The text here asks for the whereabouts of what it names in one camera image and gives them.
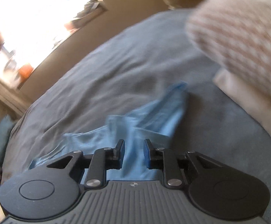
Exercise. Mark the window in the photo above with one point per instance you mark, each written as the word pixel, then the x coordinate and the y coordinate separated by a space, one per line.
pixel 44 16

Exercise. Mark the beige curtain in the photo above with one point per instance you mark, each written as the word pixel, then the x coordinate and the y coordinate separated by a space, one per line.
pixel 0 91

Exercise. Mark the white pillow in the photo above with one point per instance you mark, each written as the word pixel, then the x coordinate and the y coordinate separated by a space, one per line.
pixel 249 98

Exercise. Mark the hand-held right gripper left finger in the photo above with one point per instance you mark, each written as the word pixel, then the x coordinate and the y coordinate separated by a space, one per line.
pixel 121 154

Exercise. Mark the grey blanket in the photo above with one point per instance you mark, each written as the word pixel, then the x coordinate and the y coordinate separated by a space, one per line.
pixel 126 63

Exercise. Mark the light blue t-shirt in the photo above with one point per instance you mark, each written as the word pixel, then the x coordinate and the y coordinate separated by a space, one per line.
pixel 135 126

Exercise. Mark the orange box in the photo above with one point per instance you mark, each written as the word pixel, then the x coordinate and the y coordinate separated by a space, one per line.
pixel 25 71

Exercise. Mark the houndstooth knitted pillow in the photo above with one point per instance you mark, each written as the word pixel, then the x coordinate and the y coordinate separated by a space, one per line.
pixel 242 28

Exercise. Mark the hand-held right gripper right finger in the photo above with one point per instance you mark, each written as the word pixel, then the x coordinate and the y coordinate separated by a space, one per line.
pixel 146 155

